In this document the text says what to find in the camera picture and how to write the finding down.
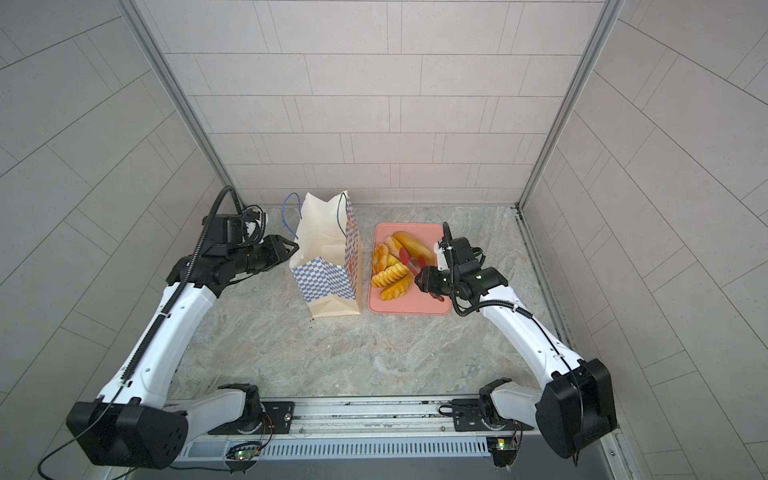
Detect aluminium corner profile left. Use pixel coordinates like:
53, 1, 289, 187
115, 0, 241, 203

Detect pink plastic tray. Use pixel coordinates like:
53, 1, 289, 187
368, 222, 451, 315

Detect braided pretzel bread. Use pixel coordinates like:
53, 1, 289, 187
372, 243, 389, 274

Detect blue checkered paper bag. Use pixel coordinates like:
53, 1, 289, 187
289, 191, 363, 318

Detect long golden baguette bread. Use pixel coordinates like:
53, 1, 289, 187
392, 231, 436, 266

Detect right circuit board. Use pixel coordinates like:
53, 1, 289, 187
486, 437, 520, 468

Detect left circuit board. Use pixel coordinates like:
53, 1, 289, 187
225, 441, 263, 462

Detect aluminium corner profile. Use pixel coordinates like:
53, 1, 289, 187
517, 0, 626, 210
115, 0, 241, 203

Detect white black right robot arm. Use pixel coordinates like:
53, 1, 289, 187
415, 266, 617, 460

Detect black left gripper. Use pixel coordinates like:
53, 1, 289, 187
227, 234, 302, 276

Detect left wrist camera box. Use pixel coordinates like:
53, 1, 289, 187
203, 214, 250, 245

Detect sesame oval bread roll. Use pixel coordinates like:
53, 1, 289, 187
384, 236, 403, 259

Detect circuit board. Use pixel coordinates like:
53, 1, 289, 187
225, 441, 263, 462
486, 437, 520, 468

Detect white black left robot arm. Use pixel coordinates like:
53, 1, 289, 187
66, 235, 298, 469

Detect aluminium corner profile right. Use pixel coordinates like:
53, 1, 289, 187
517, 0, 626, 210

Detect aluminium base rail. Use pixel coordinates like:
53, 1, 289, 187
149, 392, 619, 475

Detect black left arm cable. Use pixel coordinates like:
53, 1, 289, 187
37, 184, 268, 480

